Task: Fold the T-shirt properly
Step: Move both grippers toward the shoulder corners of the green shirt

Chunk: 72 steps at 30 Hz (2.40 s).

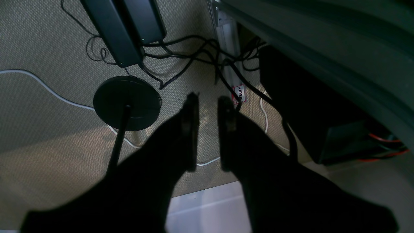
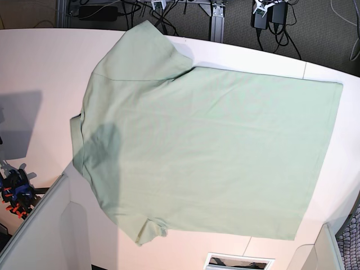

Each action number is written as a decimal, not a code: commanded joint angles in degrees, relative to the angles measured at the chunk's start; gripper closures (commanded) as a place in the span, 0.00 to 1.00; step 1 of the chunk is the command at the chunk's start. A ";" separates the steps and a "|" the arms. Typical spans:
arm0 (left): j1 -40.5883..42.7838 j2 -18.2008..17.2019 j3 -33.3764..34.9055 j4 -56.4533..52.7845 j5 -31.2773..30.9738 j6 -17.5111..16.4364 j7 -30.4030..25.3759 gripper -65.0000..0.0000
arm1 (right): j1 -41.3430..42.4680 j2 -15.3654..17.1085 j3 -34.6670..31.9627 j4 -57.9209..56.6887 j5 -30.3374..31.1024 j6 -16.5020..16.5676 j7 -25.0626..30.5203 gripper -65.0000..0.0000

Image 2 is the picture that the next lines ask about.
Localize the black power adapter brick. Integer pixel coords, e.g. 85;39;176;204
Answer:
270;2;288;25
250;1;268;30

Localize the grey partition panel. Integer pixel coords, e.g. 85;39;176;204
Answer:
287;223;345;270
1;175;92;269

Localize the grey partition panel right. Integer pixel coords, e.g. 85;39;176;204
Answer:
287;223;345;270

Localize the grey mesh chair seat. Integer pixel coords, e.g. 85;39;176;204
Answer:
335;195;360;270

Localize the white table cable grommet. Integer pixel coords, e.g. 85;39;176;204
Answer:
203;253;275;270

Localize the light green polo T-shirt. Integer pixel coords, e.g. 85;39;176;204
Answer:
70;21;343;245

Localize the aluminium frame post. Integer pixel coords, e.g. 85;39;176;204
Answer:
210;1;226;43

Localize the grey partition panel left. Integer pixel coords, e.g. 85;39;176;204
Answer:
1;175;92;269

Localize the white cable on floor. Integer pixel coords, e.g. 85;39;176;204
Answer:
329;0;360;61

